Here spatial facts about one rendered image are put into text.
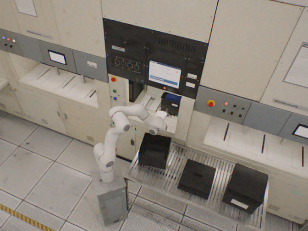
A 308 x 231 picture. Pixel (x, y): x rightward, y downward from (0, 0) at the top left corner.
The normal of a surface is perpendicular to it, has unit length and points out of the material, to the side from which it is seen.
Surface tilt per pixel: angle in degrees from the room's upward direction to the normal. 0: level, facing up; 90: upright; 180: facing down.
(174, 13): 90
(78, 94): 0
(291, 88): 90
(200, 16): 88
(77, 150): 0
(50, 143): 0
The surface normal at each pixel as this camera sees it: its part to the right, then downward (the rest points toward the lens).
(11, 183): 0.04, -0.69
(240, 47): -0.38, 0.66
